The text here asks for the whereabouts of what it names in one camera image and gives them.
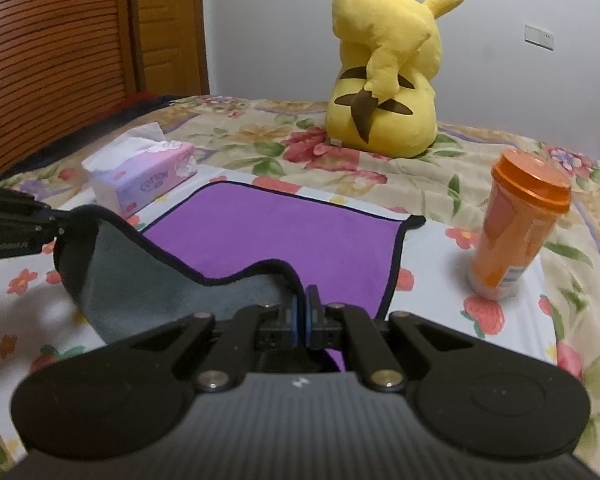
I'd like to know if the purple grey microfibre towel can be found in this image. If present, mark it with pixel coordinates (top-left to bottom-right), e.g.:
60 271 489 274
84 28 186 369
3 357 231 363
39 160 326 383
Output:
54 181 425 344

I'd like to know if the pink tissue box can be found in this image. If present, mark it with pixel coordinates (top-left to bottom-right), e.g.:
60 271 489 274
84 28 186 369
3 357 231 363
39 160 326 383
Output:
82 122 197 219

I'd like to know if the wooden slatted headboard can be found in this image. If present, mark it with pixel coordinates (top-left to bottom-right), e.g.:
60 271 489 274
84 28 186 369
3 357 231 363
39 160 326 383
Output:
0 0 138 177

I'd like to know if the orange lidded plastic cup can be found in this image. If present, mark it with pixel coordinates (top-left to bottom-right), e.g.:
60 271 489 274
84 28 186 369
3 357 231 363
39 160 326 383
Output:
467 148 571 300

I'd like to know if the wooden door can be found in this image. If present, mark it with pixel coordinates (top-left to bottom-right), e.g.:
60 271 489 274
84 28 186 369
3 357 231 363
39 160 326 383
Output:
130 0 209 96

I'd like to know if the floral bed quilt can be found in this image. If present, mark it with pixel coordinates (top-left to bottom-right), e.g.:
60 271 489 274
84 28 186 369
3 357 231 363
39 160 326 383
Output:
0 96 600 474

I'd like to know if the yellow Pikachu plush toy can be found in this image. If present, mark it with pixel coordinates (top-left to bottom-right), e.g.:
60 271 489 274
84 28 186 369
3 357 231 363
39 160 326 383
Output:
326 0 465 158

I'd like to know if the white wall switch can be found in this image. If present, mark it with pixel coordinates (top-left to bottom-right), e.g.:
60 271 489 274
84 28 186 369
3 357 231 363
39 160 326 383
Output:
524 25 555 51

